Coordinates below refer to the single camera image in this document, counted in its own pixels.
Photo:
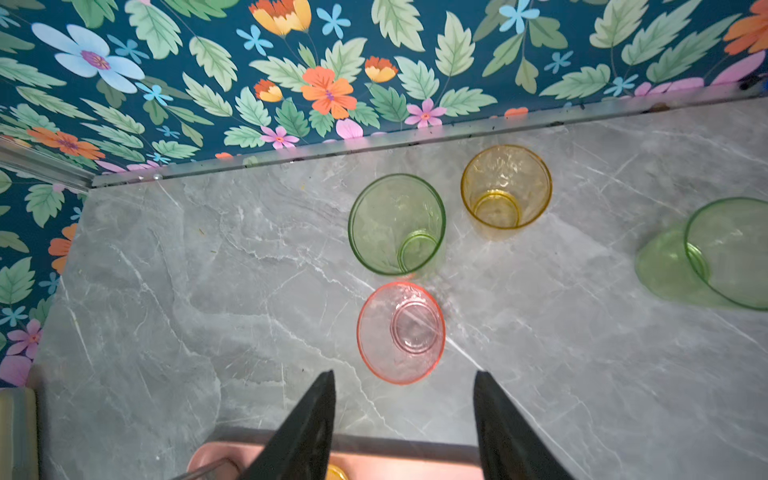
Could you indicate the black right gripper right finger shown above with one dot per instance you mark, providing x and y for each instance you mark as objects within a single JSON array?
[{"x": 508, "y": 446}]

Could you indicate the yellow plastic cup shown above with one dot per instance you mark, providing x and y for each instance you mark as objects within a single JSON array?
[{"x": 334, "y": 472}]

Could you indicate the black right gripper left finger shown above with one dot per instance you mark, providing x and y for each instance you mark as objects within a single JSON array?
[{"x": 301, "y": 447}]

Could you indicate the light green plastic cup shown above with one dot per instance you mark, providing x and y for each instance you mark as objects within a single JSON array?
[{"x": 716, "y": 258}]

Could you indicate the pink plastic cup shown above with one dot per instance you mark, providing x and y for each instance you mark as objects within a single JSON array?
[{"x": 401, "y": 333}]

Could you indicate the pink rectangular tray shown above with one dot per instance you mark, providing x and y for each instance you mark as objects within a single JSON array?
[{"x": 234, "y": 457}]

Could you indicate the beige sponge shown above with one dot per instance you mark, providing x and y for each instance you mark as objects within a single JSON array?
[{"x": 19, "y": 434}]

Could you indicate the amber plastic cup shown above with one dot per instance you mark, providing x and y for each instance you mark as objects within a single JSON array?
[{"x": 504, "y": 189}]

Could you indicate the olive green plastic cup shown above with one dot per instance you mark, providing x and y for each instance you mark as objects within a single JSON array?
[{"x": 397, "y": 225}]

